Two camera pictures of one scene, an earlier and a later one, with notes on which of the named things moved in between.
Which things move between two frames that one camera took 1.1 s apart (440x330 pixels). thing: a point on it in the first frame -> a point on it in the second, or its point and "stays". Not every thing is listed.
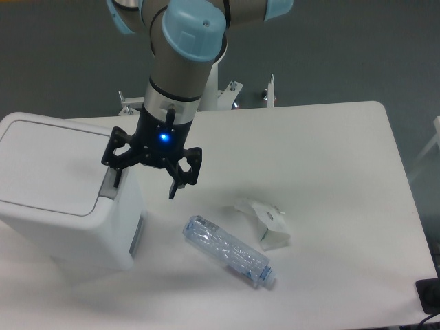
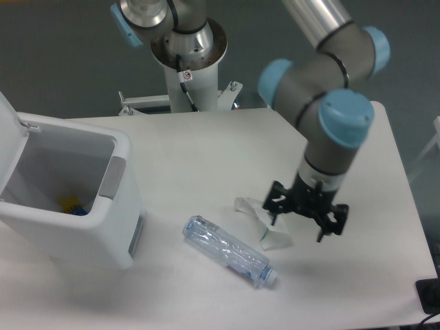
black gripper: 159,143 -> 313,199
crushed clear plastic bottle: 229,251 stays
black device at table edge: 428,292 stays
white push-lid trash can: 60,200 stays
